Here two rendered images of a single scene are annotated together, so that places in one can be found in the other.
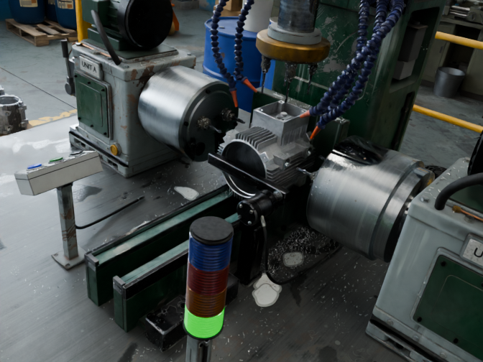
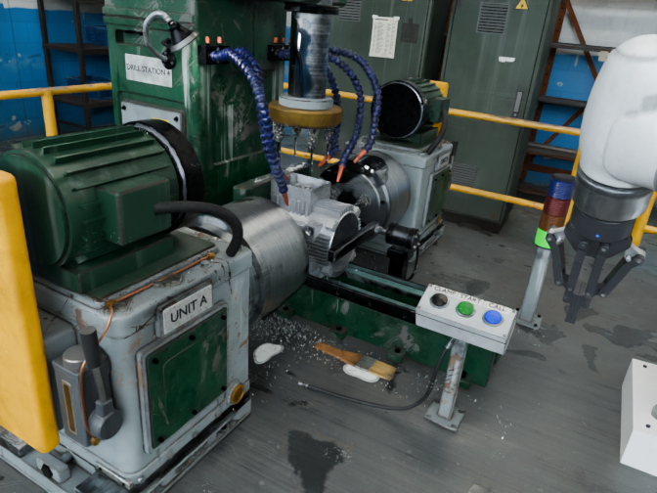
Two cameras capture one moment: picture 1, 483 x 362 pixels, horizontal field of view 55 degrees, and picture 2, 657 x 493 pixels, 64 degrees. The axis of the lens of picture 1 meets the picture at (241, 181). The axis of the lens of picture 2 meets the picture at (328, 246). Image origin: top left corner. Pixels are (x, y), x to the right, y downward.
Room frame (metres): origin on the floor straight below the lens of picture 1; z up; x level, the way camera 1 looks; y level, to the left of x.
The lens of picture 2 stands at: (1.29, 1.20, 1.54)
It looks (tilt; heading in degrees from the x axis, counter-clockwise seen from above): 24 degrees down; 260
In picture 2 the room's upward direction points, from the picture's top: 5 degrees clockwise
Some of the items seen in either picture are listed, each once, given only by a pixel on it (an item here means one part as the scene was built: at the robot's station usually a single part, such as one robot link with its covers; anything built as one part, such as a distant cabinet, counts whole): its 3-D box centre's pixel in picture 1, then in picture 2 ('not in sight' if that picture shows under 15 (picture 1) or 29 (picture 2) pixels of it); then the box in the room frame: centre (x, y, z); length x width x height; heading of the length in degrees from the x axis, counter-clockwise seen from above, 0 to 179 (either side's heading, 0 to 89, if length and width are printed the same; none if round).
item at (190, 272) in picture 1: (208, 269); (556, 204); (0.51, 0.03, 1.14); 0.06 x 0.06 x 0.04
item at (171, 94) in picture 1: (178, 108); (222, 271); (1.34, 0.22, 1.04); 0.37 x 0.25 x 0.25; 52
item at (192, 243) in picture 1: (210, 245); (561, 188); (0.51, 0.03, 1.19); 0.06 x 0.06 x 0.04
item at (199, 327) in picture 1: (204, 314); (547, 237); (0.51, 0.03, 1.05); 0.06 x 0.06 x 0.04
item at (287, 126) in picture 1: (280, 123); (300, 194); (1.15, -0.08, 1.11); 0.12 x 0.11 x 0.07; 142
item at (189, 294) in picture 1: (205, 292); (551, 221); (0.51, 0.03, 1.10); 0.06 x 0.06 x 0.04
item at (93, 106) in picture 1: (129, 99); (129, 348); (1.48, 0.41, 0.99); 0.35 x 0.31 x 0.37; 52
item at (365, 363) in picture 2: not in sight; (354, 359); (1.03, 0.21, 0.80); 0.21 x 0.05 x 0.01; 144
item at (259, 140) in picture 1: (266, 158); (311, 232); (1.12, -0.06, 1.02); 0.20 x 0.19 x 0.19; 142
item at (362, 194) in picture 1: (379, 203); (367, 193); (0.92, -0.32, 1.04); 0.41 x 0.25 x 0.25; 52
